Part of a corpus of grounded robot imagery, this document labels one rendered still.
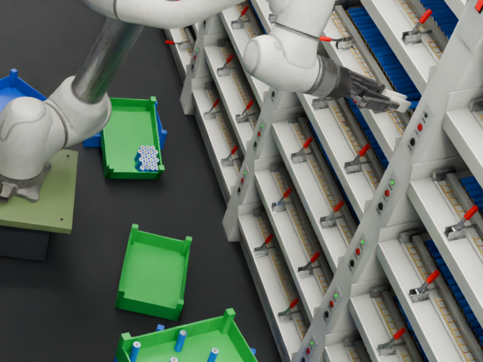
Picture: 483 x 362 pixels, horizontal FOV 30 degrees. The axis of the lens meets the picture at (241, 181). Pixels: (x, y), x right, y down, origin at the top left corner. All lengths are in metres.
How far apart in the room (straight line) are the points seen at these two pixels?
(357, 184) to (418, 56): 0.40
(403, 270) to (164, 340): 0.60
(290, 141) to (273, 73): 0.84
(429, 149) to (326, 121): 0.54
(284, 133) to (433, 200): 0.82
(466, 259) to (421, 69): 0.44
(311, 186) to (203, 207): 0.71
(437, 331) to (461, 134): 0.44
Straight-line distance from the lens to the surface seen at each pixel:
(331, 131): 2.47
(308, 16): 1.91
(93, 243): 2.98
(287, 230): 2.73
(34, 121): 2.62
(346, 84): 2.02
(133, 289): 2.87
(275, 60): 1.89
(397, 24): 2.21
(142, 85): 3.70
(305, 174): 2.62
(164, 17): 2.13
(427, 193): 2.06
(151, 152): 3.23
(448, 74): 1.97
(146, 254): 2.98
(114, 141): 3.29
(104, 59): 2.56
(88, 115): 2.71
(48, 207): 2.74
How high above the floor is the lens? 2.11
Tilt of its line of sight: 39 degrees down
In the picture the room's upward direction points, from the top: 20 degrees clockwise
